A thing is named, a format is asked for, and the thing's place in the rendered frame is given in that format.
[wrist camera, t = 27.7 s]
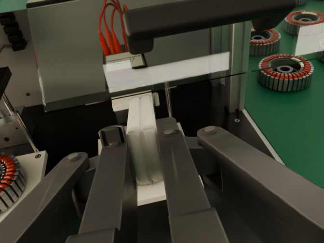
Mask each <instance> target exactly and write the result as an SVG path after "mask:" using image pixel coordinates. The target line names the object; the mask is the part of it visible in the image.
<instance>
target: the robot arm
mask: <svg viewBox="0 0 324 243"><path fill-rule="evenodd" d="M98 133H99V137H100V141H101V145H102V149H101V153H100V155H98V156H95V157H92V158H88V155H87V153H85V152H77V153H76V152H74V153H71V154H69V155H68V156H66V157H65V158H63V159H62V160H61V161H60V162H59V163H58V164H57V165H56V166H55V167H54V168H53V169H52V170H51V171H50V172H49V173H48V174H47V175H46V176H45V177H44V178H43V179H42V180H41V181H40V183H39V184H38V185H37V186H36V187H35V188H34V189H33V190H32V191H31V192H30V193H29V194H28V195H27V196H26V197H25V198H24V199H23V200H22V201H21V202H20V203H19V204H18V205H17V206H16V207H15V208H14V209H13V210H12V211H11V212H10V213H9V214H8V215H7V216H6V217H5V218H4V219H3V220H2V221H1V222H0V243H137V183H139V184H140V185H143V184H148V183H150V181H152V180H154V182H158V181H164V187H165V194H166V200H167V207H168V213H169V216H168V218H169V225H170V232H171V238H172V243H229V241H228V238H227V236H226V233H225V231H224V228H223V226H222V223H221V221H220V218H219V216H218V213H217V211H216V209H215V207H212V208H211V206H210V203H209V201H208V198H207V196H206V193H205V190H204V188H203V185H202V182H201V180H200V177H199V176H203V179H204V181H205V183H206V184H207V185H208V186H209V187H210V188H211V189H212V190H213V191H214V192H215V193H216V194H217V195H218V196H219V197H220V198H221V200H222V201H223V202H224V203H225V204H226V205H227V206H228V207H229V208H230V209H231V210H232V211H233V212H234V213H235V214H236V215H237V216H238V217H239V219H240V220H241V221H242V222H243V223H244V224H245V225H246V226H247V227H248V228H249V229H250V230H251V231H252V232H253V233H254V234H255V235H256V236H257V237H258V238H259V239H260V240H261V241H262V242H263V243H324V189H323V188H321V187H320V186H318V185H316V184H315V183H313V182H311V181H310V180H308V179H306V178H305V177H303V176H302V175H300V174H298V173H296V172H295V171H293V170H291V169H290V168H288V167H286V166H285V165H283V164H281V163H280V162H278V161H276V160H275V159H273V158H272V157H270V156H268V155H267V154H265V153H263V152H261V151H260V150H258V149H256V148H255V147H253V146H251V145H249V144H248V143H246V142H244V141H243V140H241V139H239V138H238V137H236V136H235V135H233V134H231V133H229V132H228V131H226V130H224V129H223V128H221V127H216V126H207V127H204V128H202V129H200V130H198V131H197V137H187V136H184V135H183V133H182V131H181V130H180V129H179V127H178V125H177V122H176V119H175V118H173V117H168V118H163V119H157V120H156V118H155V113H154V108H153V102H152V98H151V95H149V94H144V95H142V97H139V96H134V97H131V99H130V105H129V113H128V122H127V126H122V125H112V126H108V127H105V128H103V129H101V130H100V131H99V132H98Z"/></svg>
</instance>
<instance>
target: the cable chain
mask: <svg viewBox="0 0 324 243"><path fill-rule="evenodd" d="M15 19H16V17H15V15H14V13H11V12H6V13H0V24H1V25H2V26H4V28H3V30H4V32H5V34H6V35H8V37H7V39H8V41H9V43H12V45H11V47H12V49H13V51H14V52H22V51H26V49H27V46H28V44H29V41H28V40H27V41H26V40H25V39H24V38H22V37H23V34H22V31H21V30H19V24H18V22H17V21H15ZM3 48H4V45H0V53H1V51H2V49H3Z"/></svg>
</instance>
